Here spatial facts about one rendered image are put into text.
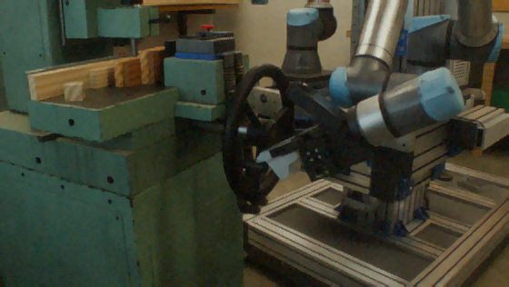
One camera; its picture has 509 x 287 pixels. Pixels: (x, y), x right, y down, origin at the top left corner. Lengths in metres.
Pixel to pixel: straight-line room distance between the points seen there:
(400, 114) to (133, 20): 0.64
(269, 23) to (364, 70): 3.92
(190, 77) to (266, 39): 3.80
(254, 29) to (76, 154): 3.95
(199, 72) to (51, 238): 0.55
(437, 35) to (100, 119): 0.94
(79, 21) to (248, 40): 3.81
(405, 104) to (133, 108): 0.49
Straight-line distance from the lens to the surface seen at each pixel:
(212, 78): 0.93
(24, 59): 1.26
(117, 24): 1.10
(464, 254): 1.76
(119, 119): 0.85
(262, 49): 4.78
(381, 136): 0.70
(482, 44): 1.31
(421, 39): 1.37
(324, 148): 0.73
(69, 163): 1.02
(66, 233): 1.13
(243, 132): 0.95
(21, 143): 1.15
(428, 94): 0.67
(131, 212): 0.93
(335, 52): 4.42
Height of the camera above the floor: 1.08
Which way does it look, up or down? 18 degrees down
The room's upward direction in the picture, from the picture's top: straight up
